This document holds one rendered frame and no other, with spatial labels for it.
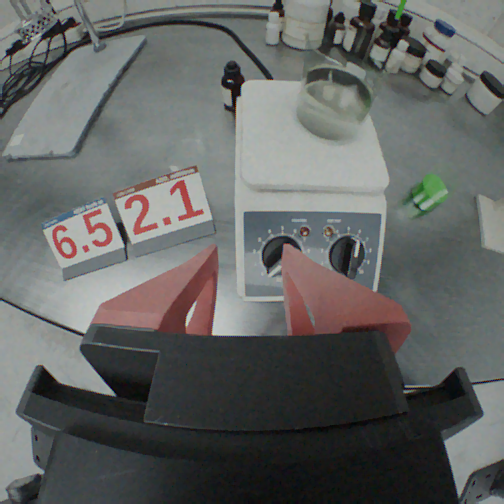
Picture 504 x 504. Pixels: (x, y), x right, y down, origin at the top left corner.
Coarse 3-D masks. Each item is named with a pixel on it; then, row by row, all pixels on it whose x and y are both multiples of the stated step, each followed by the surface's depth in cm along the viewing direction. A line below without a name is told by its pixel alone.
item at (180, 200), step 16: (192, 176) 24; (144, 192) 24; (160, 192) 24; (176, 192) 25; (192, 192) 25; (128, 208) 24; (144, 208) 25; (160, 208) 25; (176, 208) 25; (192, 208) 26; (128, 224) 25; (144, 224) 25; (160, 224) 26
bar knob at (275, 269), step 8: (272, 240) 20; (280, 240) 20; (288, 240) 20; (264, 248) 21; (272, 248) 21; (280, 248) 21; (296, 248) 19; (264, 256) 21; (272, 256) 21; (280, 256) 20; (264, 264) 21; (272, 264) 20; (280, 264) 19; (272, 272) 20; (280, 272) 20
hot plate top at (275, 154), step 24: (264, 96) 21; (288, 96) 21; (264, 120) 20; (288, 120) 20; (264, 144) 19; (288, 144) 19; (312, 144) 19; (360, 144) 19; (240, 168) 19; (264, 168) 19; (288, 168) 19; (312, 168) 19; (336, 168) 19; (360, 168) 19; (384, 168) 19
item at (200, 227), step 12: (204, 192) 25; (204, 216) 26; (168, 228) 26; (180, 228) 26; (192, 228) 26; (204, 228) 26; (132, 240) 26; (144, 240) 26; (156, 240) 26; (168, 240) 26; (180, 240) 26; (144, 252) 26
